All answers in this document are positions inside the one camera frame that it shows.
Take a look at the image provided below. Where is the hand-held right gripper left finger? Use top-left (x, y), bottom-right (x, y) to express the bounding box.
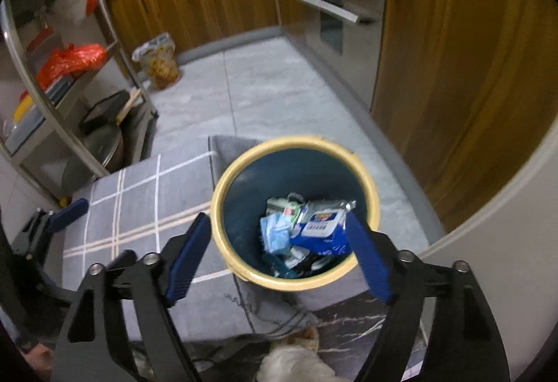
top-left (51, 212), bottom-right (213, 382)

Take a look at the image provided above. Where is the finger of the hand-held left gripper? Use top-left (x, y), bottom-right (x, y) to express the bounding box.
top-left (46, 198), bottom-right (90, 234)

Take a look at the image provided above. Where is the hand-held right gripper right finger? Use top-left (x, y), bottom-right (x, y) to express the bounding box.
top-left (344, 210), bottom-right (511, 382)

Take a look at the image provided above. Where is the silver blue wipes packet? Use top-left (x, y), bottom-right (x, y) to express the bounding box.
top-left (290, 200), bottom-right (357, 256)

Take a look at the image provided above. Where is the black plastic bag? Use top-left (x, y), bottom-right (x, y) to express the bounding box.
top-left (288, 253), bottom-right (332, 278)

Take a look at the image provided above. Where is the blue bin with yellow rim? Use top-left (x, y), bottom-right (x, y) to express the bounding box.
top-left (210, 136), bottom-right (381, 292)

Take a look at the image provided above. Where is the blue face mask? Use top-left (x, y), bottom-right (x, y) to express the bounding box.
top-left (260, 214), bottom-right (293, 254)

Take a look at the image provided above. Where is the green white wrapper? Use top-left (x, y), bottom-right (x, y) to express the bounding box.
top-left (267, 194), bottom-right (306, 217)

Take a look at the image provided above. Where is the dark marble patterned mat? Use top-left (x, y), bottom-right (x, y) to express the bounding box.
top-left (305, 299), bottom-right (430, 382)

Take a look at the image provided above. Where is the grey checked mat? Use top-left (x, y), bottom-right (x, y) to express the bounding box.
top-left (63, 135), bottom-right (315, 341)

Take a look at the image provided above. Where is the white furry item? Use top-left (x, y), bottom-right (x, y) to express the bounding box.
top-left (257, 327), bottom-right (336, 382)

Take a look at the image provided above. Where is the plastic jar with red lid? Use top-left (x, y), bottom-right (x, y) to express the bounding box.
top-left (26, 27), bottom-right (55, 55)

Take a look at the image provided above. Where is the steel shelf rack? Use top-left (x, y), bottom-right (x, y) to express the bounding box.
top-left (0, 0), bottom-right (160, 208)

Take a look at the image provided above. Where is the patterned waste bin with liner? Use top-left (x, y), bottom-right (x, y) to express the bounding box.
top-left (131, 32), bottom-right (180, 90)

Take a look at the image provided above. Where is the tall wooden cabinet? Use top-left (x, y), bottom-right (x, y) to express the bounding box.
top-left (370, 0), bottom-right (558, 234)

